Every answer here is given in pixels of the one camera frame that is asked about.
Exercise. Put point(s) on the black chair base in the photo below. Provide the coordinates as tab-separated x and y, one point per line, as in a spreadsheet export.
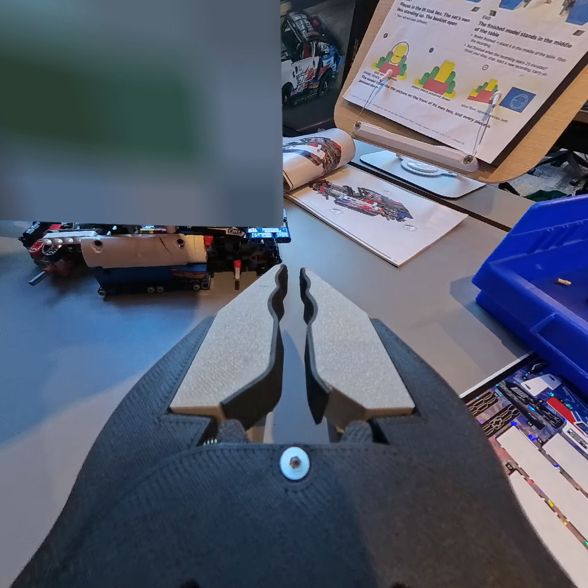
567	163

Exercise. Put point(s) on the blue plastic bin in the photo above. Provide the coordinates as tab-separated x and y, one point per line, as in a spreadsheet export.
537	285

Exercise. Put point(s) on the sticker sheet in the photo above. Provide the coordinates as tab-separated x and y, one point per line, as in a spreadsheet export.
542	459

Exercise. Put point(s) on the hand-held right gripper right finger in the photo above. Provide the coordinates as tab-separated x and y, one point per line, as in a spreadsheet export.
358	363

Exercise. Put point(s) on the wooden board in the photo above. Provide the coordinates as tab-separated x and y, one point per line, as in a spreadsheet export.
528	151

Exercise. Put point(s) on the printed instruction sheet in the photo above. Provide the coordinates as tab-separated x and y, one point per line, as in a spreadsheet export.
459	69

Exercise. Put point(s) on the white rounded device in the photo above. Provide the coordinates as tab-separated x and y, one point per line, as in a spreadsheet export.
427	177

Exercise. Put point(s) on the black toy car box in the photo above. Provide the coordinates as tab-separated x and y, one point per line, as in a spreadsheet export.
312	64

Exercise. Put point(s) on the flat instruction booklet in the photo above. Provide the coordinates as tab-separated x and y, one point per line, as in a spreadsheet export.
381	216

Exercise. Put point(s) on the light grey desk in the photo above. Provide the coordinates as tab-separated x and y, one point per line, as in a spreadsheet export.
390	298

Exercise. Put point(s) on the toy brick vehicle chassis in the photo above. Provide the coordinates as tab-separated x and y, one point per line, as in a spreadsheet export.
151	257

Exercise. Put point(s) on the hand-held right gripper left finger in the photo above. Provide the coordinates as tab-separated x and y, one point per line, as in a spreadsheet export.
229	363

